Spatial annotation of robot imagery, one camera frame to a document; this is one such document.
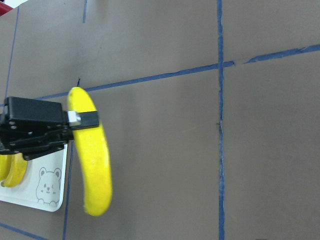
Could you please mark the white bear print tray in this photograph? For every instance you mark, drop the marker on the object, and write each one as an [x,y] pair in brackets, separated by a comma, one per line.
[43,184]

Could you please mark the curved yellow banana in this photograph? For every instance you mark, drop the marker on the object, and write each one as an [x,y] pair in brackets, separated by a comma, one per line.
[94,157]

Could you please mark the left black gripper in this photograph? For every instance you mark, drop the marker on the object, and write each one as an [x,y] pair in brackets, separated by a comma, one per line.
[35,128]

